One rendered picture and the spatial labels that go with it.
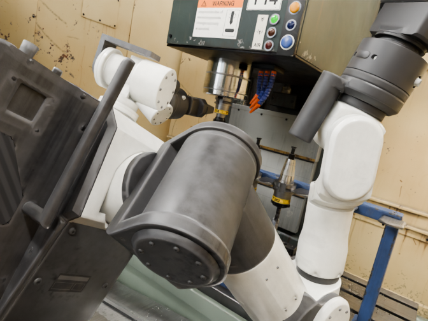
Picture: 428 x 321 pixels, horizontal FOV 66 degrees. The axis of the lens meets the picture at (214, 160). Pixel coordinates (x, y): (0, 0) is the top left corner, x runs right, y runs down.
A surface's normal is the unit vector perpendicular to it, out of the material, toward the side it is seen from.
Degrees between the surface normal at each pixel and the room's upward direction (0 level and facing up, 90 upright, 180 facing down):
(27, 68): 90
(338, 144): 95
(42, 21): 90
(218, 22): 90
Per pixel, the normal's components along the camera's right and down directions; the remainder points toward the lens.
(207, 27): -0.58, 0.03
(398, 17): -0.85, -0.32
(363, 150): -0.08, 0.24
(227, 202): 0.67, -0.36
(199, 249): 0.18, 0.15
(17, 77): 0.79, 0.26
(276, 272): 0.55, 0.26
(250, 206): 0.84, -0.15
